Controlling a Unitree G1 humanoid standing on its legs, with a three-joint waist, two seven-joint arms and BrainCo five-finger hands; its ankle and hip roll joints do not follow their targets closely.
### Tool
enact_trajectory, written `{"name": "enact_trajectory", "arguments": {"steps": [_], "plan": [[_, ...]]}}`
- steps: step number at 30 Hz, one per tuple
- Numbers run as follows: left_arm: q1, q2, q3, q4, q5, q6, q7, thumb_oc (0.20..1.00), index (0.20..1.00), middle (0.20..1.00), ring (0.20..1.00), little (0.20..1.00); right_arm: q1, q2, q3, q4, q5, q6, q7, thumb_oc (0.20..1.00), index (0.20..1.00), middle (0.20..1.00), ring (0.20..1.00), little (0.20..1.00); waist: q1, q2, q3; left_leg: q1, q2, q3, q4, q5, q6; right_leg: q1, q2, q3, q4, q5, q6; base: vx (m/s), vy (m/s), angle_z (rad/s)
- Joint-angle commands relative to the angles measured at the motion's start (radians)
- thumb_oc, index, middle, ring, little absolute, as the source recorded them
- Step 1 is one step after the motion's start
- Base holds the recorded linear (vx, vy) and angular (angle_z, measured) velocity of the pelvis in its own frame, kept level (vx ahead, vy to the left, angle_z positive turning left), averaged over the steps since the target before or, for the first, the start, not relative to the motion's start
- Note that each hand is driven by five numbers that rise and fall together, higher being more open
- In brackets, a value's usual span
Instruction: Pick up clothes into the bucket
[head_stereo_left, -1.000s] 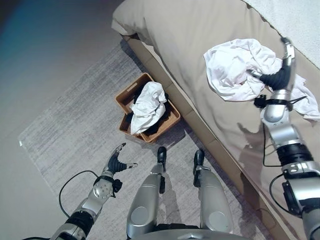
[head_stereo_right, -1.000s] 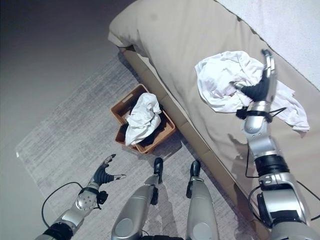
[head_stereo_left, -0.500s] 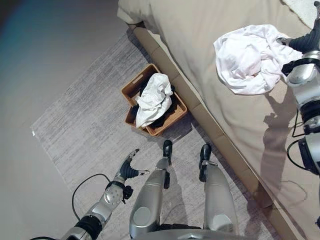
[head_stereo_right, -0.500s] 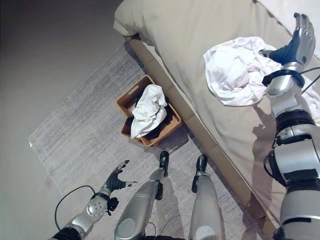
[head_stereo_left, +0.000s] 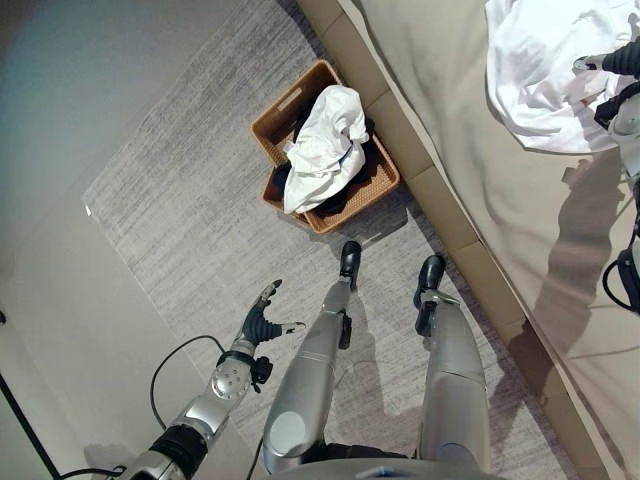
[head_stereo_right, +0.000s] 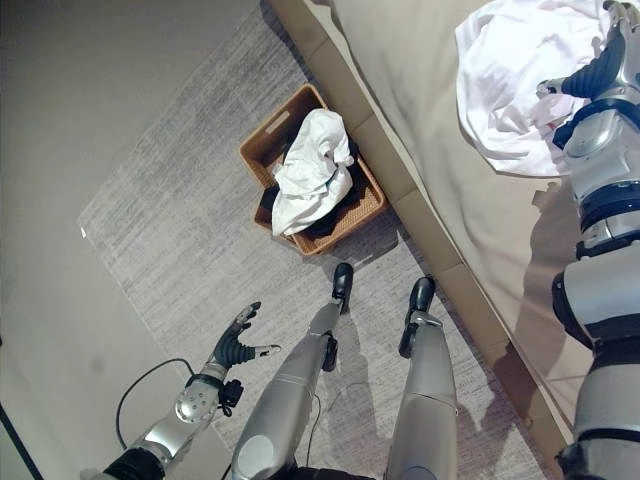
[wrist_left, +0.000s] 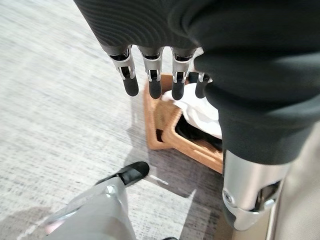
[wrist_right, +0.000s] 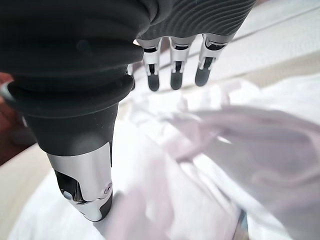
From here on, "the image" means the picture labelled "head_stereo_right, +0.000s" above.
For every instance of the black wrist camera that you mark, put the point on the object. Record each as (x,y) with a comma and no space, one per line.
(231,395)

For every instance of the large white garment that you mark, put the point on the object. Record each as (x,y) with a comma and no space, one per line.
(505,75)

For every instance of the robot leg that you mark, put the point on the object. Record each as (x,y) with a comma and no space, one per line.
(425,380)
(287,390)

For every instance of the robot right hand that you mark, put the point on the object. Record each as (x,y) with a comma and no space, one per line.
(602,70)

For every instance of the beige bed mattress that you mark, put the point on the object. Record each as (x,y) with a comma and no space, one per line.
(425,85)

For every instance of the robot right leg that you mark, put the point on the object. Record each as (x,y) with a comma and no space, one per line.
(425,380)

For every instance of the grey woven rug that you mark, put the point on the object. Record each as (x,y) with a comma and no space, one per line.
(185,225)

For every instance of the white crumpled garment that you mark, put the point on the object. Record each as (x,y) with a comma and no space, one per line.
(307,170)

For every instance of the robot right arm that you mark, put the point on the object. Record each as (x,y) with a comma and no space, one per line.
(600,150)

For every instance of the pale pink garment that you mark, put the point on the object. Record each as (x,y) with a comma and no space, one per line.
(550,110)

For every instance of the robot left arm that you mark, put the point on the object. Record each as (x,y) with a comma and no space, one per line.
(192,405)

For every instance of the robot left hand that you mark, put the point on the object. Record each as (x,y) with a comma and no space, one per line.
(234,346)

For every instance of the black garment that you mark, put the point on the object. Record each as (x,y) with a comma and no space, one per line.
(345,205)

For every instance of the tan padded bed frame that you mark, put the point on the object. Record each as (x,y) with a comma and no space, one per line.
(445,255)

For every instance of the robot left leg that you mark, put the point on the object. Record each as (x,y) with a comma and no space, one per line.
(287,390)

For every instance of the black robot torso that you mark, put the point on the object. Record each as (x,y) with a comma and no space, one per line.
(340,474)

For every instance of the brown wicker basket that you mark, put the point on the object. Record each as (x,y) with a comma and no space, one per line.
(265,145)

